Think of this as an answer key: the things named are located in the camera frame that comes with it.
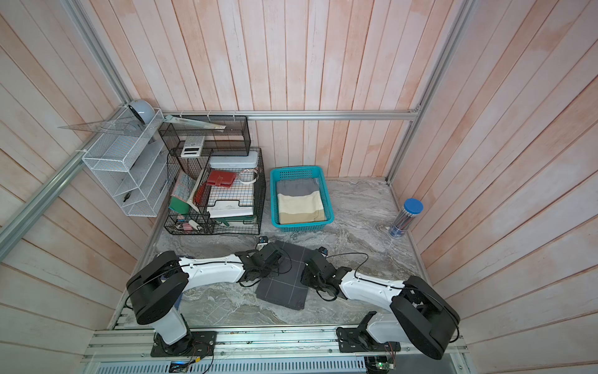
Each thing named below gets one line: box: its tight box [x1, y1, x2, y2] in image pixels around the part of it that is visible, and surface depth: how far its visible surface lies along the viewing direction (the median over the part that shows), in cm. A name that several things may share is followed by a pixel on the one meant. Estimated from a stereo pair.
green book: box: [168, 194, 190, 215], surface depth 102 cm
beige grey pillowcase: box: [276, 178, 327, 225], surface depth 106 cm
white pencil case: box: [208, 151, 259, 170], surface depth 98 cm
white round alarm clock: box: [127, 98, 155, 125], surface depth 85 cm
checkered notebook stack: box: [207, 168, 256, 219], surface depth 89 cm
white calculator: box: [180, 135, 205, 158], surface depth 100 cm
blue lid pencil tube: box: [388, 197, 424, 239], surface depth 89 cm
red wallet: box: [206, 169, 237, 187], surface depth 93 cm
